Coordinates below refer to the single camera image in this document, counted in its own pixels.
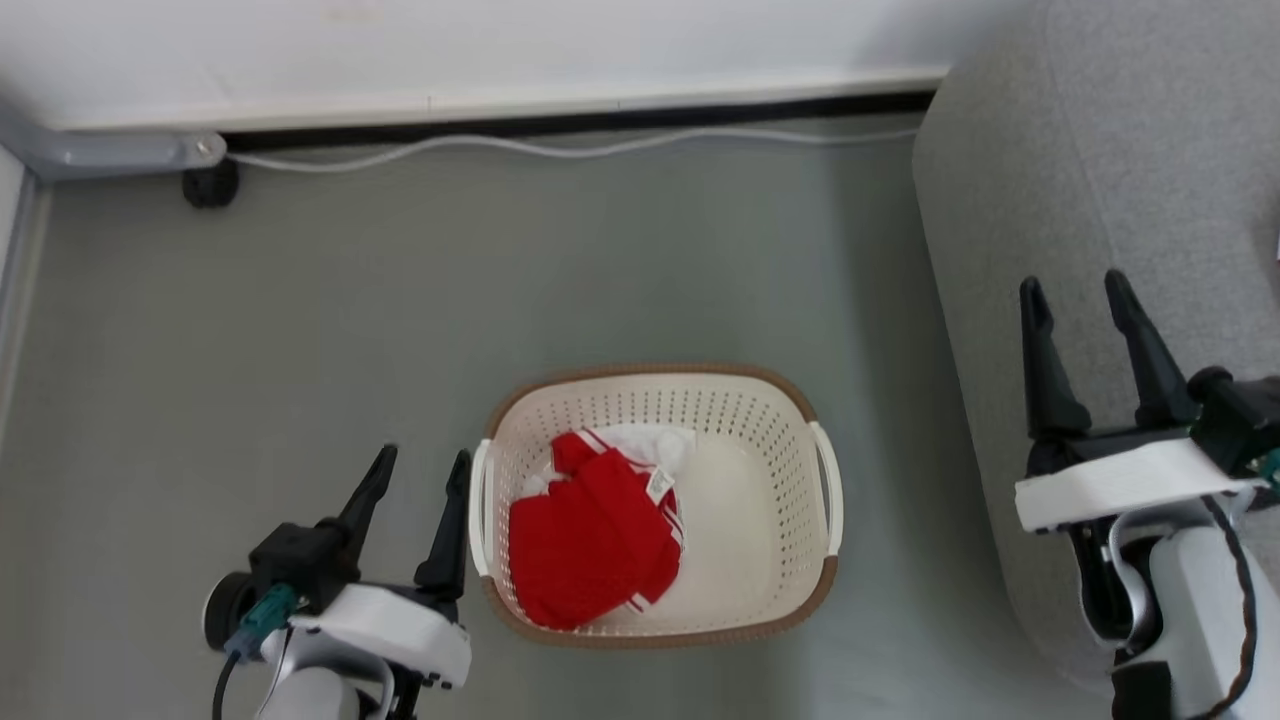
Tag white wall base rail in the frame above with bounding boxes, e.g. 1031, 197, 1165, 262
38, 66, 950, 133

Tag grey metal partition foot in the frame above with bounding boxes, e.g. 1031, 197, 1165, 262
0, 92, 228, 183

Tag cream perforated laundry basket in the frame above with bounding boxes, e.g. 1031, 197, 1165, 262
467, 362, 846, 650

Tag red garment thin white stripes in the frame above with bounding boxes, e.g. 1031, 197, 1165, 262
507, 429, 687, 632

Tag grey fabric sofa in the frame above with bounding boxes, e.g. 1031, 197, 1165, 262
911, 0, 1280, 693

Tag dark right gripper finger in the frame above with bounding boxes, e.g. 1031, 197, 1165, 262
1018, 276, 1094, 446
1103, 268, 1201, 431

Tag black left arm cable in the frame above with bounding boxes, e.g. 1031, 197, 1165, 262
210, 648, 243, 720

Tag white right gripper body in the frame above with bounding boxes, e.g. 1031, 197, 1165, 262
1014, 424, 1269, 536

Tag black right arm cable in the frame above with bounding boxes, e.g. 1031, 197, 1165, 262
1185, 495, 1263, 720

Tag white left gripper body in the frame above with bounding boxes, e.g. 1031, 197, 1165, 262
260, 582, 474, 693

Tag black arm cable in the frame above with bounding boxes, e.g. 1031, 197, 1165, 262
1185, 495, 1263, 720
210, 648, 243, 720

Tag white power cable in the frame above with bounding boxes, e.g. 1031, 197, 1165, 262
227, 125, 920, 174

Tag black caster wheel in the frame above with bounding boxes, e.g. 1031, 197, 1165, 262
181, 157, 242, 210

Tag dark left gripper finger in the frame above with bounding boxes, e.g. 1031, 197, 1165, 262
318, 444, 400, 561
413, 449, 474, 603

